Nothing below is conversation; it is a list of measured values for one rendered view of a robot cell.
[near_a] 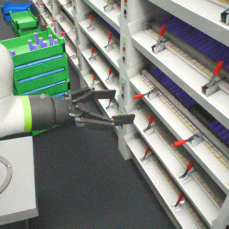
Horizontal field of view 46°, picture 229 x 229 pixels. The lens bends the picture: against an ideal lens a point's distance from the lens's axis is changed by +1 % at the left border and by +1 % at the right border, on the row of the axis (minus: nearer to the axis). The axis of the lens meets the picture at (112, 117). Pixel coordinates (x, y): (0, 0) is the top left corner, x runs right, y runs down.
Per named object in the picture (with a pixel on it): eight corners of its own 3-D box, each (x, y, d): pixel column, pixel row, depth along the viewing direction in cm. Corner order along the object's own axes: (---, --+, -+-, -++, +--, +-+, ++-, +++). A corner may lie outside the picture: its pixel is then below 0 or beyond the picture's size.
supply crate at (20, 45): (10, 67, 131) (6, 52, 126) (-2, 51, 144) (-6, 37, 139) (66, 52, 144) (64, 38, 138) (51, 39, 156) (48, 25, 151)
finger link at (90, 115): (75, 104, 71) (73, 106, 70) (115, 116, 70) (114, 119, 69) (74, 115, 74) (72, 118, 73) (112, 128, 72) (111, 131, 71)
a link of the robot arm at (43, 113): (31, 106, 61) (25, 85, 68) (31, 143, 68) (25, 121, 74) (58, 104, 64) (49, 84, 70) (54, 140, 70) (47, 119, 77)
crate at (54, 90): (21, 106, 146) (18, 94, 141) (9, 88, 159) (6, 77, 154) (70, 89, 159) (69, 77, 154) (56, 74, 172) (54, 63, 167)
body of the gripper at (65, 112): (46, 113, 75) (78, 111, 79) (54, 132, 69) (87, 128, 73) (48, 90, 71) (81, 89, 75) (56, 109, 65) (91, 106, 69)
